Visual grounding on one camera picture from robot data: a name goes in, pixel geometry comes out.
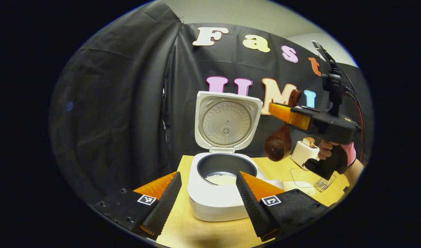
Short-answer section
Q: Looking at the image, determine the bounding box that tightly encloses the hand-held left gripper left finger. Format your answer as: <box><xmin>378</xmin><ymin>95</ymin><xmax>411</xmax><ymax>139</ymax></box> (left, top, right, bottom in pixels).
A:
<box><xmin>92</xmin><ymin>171</ymin><xmax>182</xmax><ymax>241</ymax></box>

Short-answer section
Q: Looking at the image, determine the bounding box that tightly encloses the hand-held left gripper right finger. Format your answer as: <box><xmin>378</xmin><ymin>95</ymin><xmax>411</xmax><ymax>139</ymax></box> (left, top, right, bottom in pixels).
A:
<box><xmin>235</xmin><ymin>171</ymin><xmax>329</xmax><ymax>241</ymax></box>

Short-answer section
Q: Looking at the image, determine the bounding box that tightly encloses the brown wooden spoon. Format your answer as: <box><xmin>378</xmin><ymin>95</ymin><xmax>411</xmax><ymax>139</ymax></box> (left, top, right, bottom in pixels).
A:
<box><xmin>264</xmin><ymin>90</ymin><xmax>303</xmax><ymax>162</ymax></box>

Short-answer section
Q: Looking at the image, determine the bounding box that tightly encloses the white rice cooker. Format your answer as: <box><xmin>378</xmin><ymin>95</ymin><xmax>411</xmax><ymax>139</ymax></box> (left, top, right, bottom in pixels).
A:
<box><xmin>187</xmin><ymin>91</ymin><xmax>283</xmax><ymax>222</ymax></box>

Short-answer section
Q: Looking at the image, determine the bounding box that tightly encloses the white rice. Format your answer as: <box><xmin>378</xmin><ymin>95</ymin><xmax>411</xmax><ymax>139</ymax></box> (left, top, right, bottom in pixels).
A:
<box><xmin>205</xmin><ymin>173</ymin><xmax>238</xmax><ymax>186</ymax></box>

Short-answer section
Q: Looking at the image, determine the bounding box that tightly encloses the metal wire chopstick holder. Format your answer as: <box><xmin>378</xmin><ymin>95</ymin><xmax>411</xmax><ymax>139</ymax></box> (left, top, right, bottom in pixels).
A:
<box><xmin>315</xmin><ymin>174</ymin><xmax>337</xmax><ymax>192</ymax></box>

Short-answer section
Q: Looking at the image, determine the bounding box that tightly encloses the white toaster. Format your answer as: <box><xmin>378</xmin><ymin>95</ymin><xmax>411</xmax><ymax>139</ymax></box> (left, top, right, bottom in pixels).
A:
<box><xmin>290</xmin><ymin>137</ymin><xmax>320</xmax><ymax>169</ymax></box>

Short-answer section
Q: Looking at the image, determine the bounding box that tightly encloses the clear plastic container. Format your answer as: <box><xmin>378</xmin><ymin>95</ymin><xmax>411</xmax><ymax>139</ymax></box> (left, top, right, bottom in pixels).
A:
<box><xmin>283</xmin><ymin>168</ymin><xmax>322</xmax><ymax>197</ymax></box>

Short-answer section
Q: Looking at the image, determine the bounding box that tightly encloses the black backdrop cloth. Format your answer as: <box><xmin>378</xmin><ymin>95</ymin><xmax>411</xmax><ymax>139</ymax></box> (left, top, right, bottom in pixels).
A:
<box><xmin>49</xmin><ymin>2</ymin><xmax>374</xmax><ymax>207</ymax></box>

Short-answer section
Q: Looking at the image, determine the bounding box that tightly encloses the red right gripper cable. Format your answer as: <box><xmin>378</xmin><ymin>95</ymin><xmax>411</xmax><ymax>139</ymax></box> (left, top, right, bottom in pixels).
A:
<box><xmin>338</xmin><ymin>64</ymin><xmax>365</xmax><ymax>162</ymax></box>

